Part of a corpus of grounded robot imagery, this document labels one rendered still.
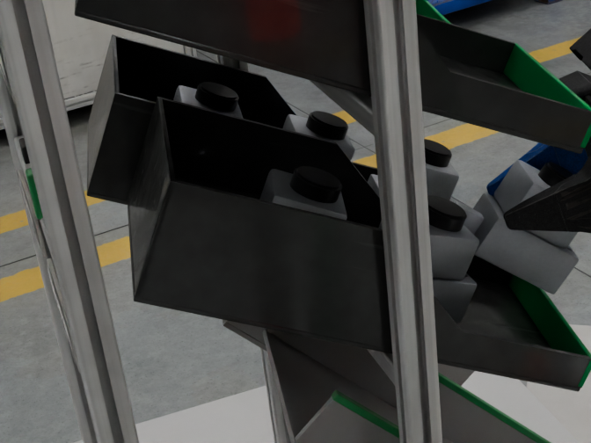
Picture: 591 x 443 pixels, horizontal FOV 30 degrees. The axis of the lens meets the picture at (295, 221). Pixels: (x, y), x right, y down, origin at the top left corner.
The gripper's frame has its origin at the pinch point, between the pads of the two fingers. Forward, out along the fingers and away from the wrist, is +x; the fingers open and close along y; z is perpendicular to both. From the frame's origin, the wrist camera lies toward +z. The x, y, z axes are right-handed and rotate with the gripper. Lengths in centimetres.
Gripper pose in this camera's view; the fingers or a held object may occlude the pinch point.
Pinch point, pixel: (547, 185)
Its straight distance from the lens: 72.5
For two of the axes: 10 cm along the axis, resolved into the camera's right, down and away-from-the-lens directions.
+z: -3.9, -8.3, -3.9
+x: -9.2, 3.8, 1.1
